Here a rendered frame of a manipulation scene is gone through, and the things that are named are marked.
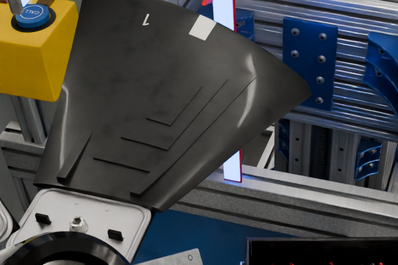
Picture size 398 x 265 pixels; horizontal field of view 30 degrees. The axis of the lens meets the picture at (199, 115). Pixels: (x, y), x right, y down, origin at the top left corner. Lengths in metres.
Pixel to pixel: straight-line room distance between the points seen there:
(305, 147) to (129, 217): 1.04
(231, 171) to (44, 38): 0.29
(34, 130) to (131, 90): 0.46
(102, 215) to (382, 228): 0.51
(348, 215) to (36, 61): 0.43
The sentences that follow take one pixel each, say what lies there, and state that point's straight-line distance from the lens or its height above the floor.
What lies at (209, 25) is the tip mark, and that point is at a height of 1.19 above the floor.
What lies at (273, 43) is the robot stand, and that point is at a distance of 1.23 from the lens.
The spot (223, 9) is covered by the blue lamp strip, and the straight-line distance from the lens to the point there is 0.80.
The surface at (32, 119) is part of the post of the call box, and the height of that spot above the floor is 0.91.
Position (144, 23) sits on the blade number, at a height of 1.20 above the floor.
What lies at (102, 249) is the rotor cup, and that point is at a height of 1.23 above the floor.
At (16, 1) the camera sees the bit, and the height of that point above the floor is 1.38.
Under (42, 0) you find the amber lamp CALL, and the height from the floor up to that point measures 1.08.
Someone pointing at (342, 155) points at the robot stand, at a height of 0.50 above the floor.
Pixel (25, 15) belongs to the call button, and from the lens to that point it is 0.93.
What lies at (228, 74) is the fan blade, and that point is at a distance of 0.64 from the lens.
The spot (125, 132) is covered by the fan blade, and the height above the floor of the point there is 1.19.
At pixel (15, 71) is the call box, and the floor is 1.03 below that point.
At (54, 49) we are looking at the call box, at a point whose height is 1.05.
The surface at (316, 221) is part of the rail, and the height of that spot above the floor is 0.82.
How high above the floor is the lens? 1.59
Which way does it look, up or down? 43 degrees down
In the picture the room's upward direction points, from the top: 5 degrees counter-clockwise
